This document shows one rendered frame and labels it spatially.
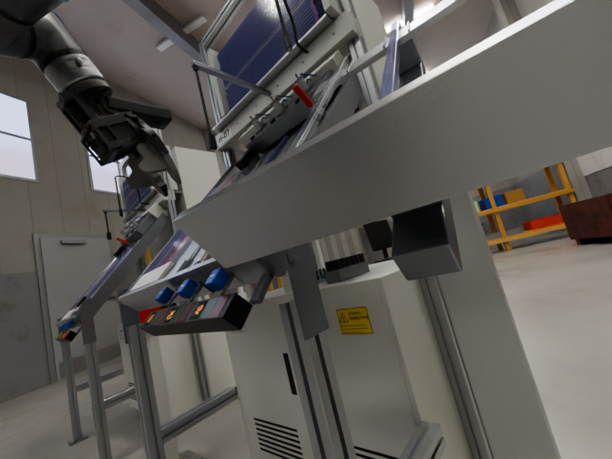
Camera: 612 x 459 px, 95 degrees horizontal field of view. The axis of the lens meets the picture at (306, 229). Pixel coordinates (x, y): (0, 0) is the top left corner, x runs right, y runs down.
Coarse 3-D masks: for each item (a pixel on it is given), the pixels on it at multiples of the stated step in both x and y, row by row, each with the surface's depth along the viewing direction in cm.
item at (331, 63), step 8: (336, 56) 82; (328, 64) 82; (336, 64) 81; (312, 72) 90; (320, 72) 84; (312, 80) 86; (296, 96) 91; (288, 104) 94; (272, 112) 98; (264, 120) 102; (248, 128) 113; (256, 128) 105; (240, 136) 113; (248, 136) 109
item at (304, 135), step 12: (348, 60) 58; (336, 72) 50; (336, 84) 47; (324, 96) 42; (312, 108) 40; (324, 108) 40; (312, 120) 36; (300, 132) 34; (312, 132) 35; (300, 144) 31
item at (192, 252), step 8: (192, 240) 79; (192, 248) 73; (200, 248) 67; (184, 256) 72; (192, 256) 67; (208, 256) 55; (176, 264) 72; (184, 264) 65; (192, 264) 62; (168, 272) 72; (176, 272) 63
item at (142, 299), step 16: (192, 272) 52; (208, 272) 50; (240, 272) 46; (256, 272) 44; (144, 288) 68; (160, 288) 64; (176, 288) 60; (208, 288) 55; (128, 304) 83; (144, 304) 78; (160, 304) 73
